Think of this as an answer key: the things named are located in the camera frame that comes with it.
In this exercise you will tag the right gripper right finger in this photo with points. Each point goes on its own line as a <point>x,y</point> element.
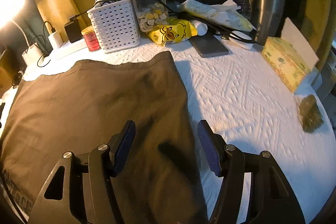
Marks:
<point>271,198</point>

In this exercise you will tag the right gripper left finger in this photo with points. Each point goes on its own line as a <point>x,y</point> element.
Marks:
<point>79,188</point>

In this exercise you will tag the brown garment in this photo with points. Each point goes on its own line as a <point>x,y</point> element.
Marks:
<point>84,107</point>

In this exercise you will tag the rough brown rock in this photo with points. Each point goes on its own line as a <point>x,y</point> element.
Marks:
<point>310,115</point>

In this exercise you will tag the white textured table cover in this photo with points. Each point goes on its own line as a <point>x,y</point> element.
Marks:
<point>241,98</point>

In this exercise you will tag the yellow tissue box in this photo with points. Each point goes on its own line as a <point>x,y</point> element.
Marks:
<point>290,55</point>

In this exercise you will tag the white power strip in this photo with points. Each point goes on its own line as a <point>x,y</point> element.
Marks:
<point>68,48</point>

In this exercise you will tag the red candle tin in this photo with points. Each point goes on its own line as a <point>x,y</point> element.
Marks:
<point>90,38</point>

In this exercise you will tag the white phone charger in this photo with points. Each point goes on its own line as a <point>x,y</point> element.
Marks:
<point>55,40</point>

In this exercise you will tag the black smartphone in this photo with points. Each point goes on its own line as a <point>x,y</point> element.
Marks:
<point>208,46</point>

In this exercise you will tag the black power adapter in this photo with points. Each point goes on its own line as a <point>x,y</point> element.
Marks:
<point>73,30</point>

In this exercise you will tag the white perforated plastic basket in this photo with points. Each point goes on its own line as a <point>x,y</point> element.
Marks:
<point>115,25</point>

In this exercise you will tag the white small tube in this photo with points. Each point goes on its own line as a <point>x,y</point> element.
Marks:
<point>201,27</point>

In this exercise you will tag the yellow duck snack bag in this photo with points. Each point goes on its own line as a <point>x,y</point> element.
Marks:
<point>177,30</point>

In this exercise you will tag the white yellow wipes pack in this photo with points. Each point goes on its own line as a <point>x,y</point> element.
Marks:
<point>225,14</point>

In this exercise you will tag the clear jar white lid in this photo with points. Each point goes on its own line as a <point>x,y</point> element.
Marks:
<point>150,14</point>

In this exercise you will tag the stainless steel tumbler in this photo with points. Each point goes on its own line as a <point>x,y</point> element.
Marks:
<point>266,17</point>

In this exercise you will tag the white desk lamp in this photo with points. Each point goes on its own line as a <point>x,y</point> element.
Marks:
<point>9,10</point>

